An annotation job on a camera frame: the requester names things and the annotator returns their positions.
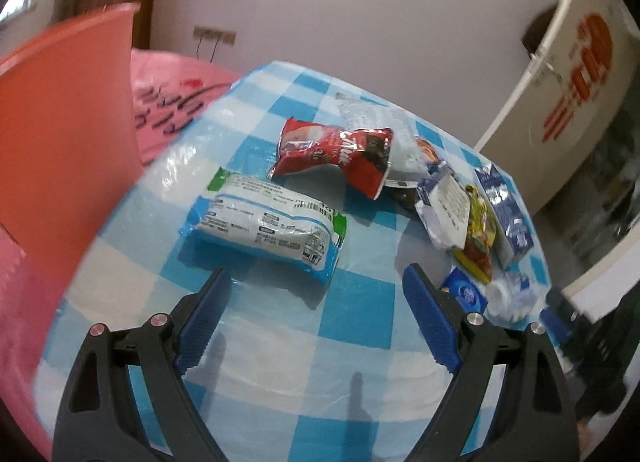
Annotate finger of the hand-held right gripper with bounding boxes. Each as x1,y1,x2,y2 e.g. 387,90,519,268
540,289,576,345

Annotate white blue wipes packet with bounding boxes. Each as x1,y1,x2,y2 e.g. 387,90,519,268
181,168,347,287

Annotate orange white snack packet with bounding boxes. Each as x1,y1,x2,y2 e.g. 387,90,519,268
414,137,453,177

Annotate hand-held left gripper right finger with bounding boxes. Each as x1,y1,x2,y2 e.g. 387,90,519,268
402,263,581,462

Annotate orange plastic bin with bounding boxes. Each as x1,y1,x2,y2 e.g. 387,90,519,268
0,2,143,253

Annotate wooden cabinet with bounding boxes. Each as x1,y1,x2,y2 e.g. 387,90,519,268
75,0,163,50

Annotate white door with orange print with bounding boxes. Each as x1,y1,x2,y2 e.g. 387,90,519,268
472,0,640,213

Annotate clear plastic wrapped item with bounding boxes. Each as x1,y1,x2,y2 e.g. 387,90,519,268
485,269,538,325

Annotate wall socket strip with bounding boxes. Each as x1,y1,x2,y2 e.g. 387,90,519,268
192,26,237,46

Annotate metal door handle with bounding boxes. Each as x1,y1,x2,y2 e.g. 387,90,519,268
530,49,563,85

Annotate small blue box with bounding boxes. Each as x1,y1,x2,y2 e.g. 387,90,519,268
441,268,488,315

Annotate yellow red snack packet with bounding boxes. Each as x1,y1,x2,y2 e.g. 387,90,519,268
454,185,498,284

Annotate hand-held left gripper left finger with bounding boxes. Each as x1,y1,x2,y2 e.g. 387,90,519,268
52,268,233,462

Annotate pink printed blanket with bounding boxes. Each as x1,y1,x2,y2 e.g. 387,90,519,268
0,49,243,462

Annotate grey printed packet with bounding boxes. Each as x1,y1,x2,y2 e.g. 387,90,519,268
334,93,426,190

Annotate blue white milk carton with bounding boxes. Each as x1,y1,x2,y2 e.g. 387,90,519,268
472,163,535,267

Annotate white printed sachet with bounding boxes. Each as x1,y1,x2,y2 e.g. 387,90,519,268
415,169,473,250

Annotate dark bag on door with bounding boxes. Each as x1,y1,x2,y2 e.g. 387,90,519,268
521,6,558,55

